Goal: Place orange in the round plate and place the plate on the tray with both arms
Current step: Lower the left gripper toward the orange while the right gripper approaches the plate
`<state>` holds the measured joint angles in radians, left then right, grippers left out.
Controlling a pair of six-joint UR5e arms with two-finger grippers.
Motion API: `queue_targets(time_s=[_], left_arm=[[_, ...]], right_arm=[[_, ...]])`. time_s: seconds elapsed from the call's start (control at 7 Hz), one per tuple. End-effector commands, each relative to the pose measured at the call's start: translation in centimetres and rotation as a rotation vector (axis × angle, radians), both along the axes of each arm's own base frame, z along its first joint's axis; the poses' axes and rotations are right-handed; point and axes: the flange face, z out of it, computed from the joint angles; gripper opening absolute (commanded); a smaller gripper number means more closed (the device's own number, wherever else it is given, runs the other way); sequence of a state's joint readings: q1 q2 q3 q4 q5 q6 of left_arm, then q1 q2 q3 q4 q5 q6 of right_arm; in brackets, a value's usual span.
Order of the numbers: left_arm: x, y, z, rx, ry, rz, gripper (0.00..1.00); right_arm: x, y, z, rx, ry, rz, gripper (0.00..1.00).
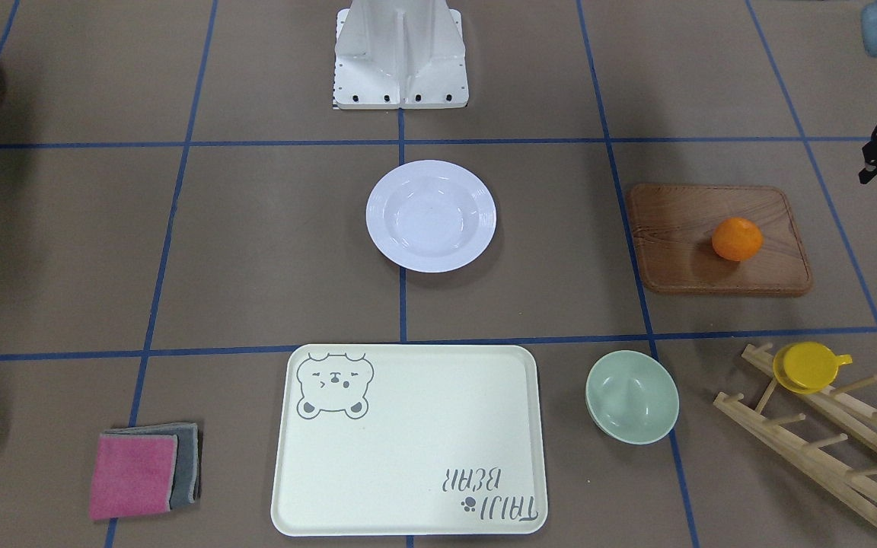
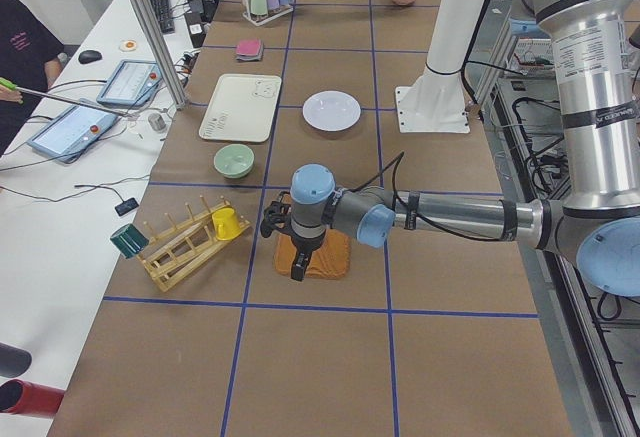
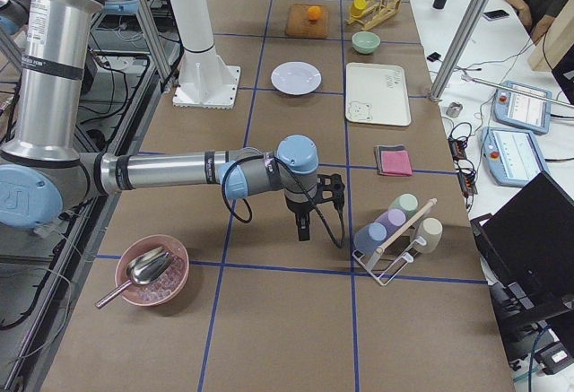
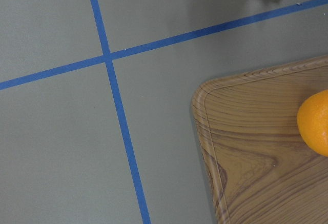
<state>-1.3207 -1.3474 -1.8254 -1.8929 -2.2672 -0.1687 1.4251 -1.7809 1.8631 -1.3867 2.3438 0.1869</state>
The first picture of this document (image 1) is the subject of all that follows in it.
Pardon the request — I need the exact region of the wooden dish rack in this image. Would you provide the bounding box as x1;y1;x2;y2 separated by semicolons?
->
713;343;877;528

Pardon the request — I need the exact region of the grey cloth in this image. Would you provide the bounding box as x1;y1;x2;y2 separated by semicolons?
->
102;422;199;511

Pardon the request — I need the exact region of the orange fruit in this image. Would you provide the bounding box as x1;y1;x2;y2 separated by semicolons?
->
710;216;764;263

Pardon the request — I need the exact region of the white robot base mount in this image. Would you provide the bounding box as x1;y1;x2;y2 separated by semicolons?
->
332;1;470;109

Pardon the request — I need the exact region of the green bowl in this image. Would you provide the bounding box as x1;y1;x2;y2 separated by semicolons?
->
585;350;680;445

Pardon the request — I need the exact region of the white round plate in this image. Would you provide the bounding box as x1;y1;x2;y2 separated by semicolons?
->
365;160;498;273

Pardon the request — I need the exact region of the pink cloth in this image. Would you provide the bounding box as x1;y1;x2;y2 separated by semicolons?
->
88;433;178;521

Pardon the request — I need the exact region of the yellow cup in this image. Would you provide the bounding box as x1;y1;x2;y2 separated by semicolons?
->
772;341;853;394

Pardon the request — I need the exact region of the wooden cutting board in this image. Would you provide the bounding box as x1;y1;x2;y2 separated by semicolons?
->
624;183;814;296

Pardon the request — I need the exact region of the cream bear tray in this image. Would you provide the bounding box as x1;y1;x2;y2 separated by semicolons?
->
270;344;549;537

